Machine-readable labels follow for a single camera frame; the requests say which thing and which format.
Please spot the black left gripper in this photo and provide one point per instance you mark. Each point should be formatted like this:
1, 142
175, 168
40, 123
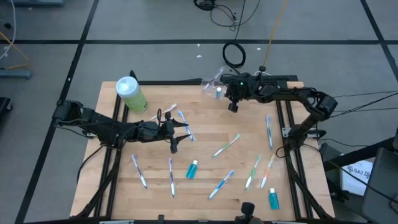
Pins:
152, 132

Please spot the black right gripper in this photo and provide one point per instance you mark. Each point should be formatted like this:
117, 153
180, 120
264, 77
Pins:
239, 90

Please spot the blue toothbrush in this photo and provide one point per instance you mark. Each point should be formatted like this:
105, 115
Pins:
185, 124
269, 131
221, 184

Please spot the blue tube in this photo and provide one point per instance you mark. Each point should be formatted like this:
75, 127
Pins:
215, 77

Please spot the clear acrylic organizer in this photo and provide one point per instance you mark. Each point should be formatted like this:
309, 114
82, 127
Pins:
210, 88

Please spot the orange toothbrush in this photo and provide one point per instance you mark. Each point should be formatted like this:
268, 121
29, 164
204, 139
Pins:
267, 171
163, 112

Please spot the purple toothbrush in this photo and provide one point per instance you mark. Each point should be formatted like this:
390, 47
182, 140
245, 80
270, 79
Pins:
171, 177
139, 171

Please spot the green toothbrush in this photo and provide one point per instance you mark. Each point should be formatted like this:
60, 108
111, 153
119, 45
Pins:
226, 145
252, 172

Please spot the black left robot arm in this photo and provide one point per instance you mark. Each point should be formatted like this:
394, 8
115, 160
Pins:
93, 119

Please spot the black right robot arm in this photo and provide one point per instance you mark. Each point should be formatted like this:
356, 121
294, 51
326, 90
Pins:
298, 93

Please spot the green disinfecting wipes canister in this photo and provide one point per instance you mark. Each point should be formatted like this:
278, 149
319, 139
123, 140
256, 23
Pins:
132, 95

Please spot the black rounded object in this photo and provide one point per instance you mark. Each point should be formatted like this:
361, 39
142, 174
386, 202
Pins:
247, 211

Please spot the black diagonal beam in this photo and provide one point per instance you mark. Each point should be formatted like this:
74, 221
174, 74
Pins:
357, 155

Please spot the white printed box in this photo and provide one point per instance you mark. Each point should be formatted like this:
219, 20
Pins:
354, 179

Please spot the black floor equipment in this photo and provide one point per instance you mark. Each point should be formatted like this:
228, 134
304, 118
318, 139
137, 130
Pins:
4, 105

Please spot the small black floor object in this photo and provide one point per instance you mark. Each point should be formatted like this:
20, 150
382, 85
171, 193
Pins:
7, 25

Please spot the black aluminium table frame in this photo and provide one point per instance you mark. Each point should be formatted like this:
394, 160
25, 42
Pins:
171, 82

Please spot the grey floor base plate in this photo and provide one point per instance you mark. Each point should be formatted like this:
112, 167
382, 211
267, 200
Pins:
15, 74

